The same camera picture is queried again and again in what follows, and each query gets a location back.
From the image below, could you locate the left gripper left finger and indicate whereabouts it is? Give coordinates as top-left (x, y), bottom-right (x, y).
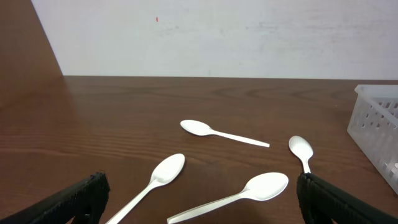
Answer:
top-left (1, 172), bottom-right (110, 224)

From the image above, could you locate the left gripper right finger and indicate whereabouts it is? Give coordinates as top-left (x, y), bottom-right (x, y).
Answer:
top-left (297, 173), bottom-right (397, 224)

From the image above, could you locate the white spoon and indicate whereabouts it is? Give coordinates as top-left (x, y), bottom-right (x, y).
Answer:
top-left (106, 153), bottom-right (185, 224)
top-left (167, 172), bottom-right (289, 223)
top-left (289, 136), bottom-right (313, 173)
top-left (180, 119), bottom-right (270, 147)

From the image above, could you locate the clear plastic basket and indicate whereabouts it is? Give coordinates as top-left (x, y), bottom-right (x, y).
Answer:
top-left (348, 85), bottom-right (397, 192)

